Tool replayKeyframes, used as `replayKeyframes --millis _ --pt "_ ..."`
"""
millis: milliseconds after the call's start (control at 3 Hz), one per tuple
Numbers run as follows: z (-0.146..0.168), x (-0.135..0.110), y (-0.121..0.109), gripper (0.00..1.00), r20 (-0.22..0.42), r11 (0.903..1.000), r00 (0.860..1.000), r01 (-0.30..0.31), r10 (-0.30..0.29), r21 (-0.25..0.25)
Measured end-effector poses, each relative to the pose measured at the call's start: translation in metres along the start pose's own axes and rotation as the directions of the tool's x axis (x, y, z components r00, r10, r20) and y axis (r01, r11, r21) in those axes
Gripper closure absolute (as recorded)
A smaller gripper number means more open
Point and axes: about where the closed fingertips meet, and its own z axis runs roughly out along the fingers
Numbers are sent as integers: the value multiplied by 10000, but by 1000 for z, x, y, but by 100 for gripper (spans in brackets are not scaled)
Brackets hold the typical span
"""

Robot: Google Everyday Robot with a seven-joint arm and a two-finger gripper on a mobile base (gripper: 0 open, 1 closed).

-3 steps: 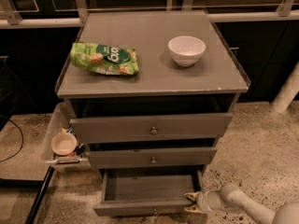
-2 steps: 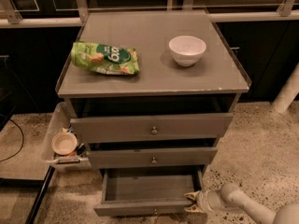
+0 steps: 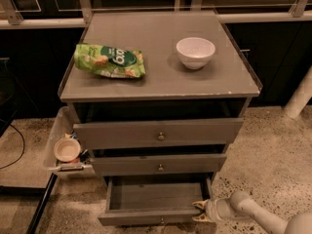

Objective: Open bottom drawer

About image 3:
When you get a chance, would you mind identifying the metal railing frame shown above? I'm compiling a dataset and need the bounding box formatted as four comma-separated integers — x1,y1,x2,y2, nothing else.
0,0,312,28

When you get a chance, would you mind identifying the small beige bowl in bin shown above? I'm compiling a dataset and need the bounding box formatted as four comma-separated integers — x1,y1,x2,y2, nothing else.
54,137,81,162

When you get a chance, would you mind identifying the white pole at right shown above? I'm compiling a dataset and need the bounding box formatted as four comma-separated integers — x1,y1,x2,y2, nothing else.
284,66,312,118

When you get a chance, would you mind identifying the white bowl on cabinet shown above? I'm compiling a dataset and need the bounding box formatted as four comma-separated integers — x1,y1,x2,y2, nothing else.
175,37,215,70

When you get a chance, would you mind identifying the grey drawer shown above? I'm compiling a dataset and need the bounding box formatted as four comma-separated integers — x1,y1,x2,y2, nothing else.
92,154,226,176
98,174,212,226
74,118,243,149

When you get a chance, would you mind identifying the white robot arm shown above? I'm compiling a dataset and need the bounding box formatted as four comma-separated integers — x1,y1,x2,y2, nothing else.
192,191,312,234

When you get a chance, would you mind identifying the clear plastic storage bin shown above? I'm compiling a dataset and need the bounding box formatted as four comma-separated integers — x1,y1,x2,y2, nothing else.
43,106,95,179

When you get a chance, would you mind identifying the green snack bag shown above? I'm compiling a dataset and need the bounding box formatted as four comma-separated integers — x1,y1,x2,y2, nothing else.
74,43,145,79

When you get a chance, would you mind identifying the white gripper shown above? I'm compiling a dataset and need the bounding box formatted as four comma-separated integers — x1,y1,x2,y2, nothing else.
192,200,222,222

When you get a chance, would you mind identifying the black bar on floor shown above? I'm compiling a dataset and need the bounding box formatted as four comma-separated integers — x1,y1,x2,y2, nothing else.
26,174,58,234

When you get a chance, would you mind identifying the grey drawer cabinet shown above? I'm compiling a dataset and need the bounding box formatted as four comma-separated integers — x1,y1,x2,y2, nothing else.
58,11,263,180

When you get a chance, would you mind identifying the grey top drawer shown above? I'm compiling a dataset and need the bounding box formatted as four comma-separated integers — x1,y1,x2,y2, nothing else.
74,118,243,149

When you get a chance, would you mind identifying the grey bottom drawer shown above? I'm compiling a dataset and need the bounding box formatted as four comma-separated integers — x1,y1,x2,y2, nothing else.
98,174,212,226

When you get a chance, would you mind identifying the grey middle drawer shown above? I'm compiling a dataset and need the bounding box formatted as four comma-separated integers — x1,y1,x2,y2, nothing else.
92,154,226,176

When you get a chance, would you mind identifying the black cable on floor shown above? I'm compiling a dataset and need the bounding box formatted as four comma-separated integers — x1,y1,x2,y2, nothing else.
0,118,26,171

